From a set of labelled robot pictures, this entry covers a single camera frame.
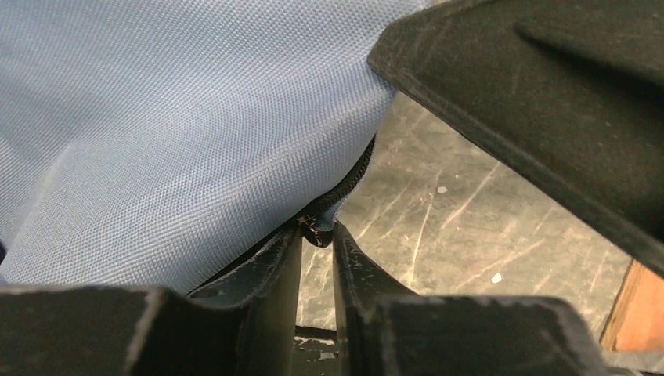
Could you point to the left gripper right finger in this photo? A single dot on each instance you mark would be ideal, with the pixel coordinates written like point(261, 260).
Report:
point(384, 328)

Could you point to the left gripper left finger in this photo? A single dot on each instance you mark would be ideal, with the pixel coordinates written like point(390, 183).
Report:
point(241, 324)

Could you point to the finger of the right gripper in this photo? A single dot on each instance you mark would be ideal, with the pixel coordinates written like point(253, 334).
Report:
point(569, 94)

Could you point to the blue grey backpack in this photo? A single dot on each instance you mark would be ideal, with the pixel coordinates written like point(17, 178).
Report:
point(154, 142)

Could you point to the brown wooden board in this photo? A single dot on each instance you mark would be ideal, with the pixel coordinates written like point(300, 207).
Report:
point(635, 323)

